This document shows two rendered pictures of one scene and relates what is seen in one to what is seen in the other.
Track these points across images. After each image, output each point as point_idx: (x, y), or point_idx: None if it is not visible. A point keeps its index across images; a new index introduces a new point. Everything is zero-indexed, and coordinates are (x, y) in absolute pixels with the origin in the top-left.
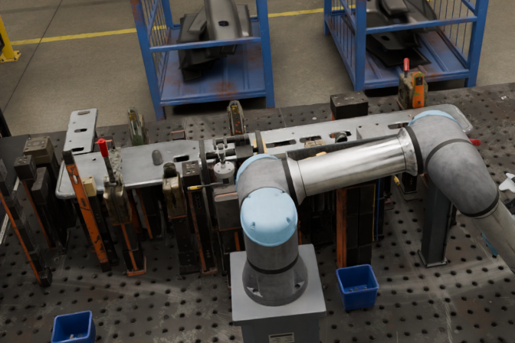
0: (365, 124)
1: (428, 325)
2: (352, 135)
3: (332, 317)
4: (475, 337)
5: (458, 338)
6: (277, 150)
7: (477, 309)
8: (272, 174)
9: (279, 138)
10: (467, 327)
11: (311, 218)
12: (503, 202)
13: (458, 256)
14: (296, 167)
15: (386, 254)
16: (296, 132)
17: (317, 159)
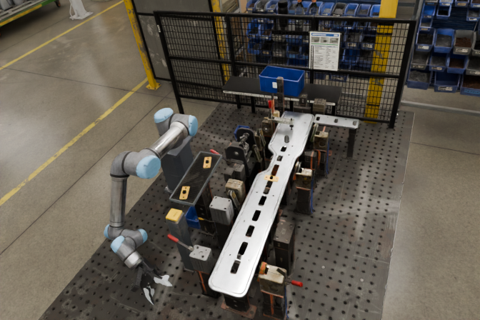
0: (229, 203)
1: (164, 239)
2: (250, 220)
3: None
4: (145, 252)
5: (150, 246)
6: (262, 183)
7: (153, 263)
8: (177, 118)
9: (272, 188)
10: (151, 253)
11: None
12: (158, 268)
13: (183, 278)
14: (174, 125)
15: (208, 247)
16: (273, 197)
17: (171, 130)
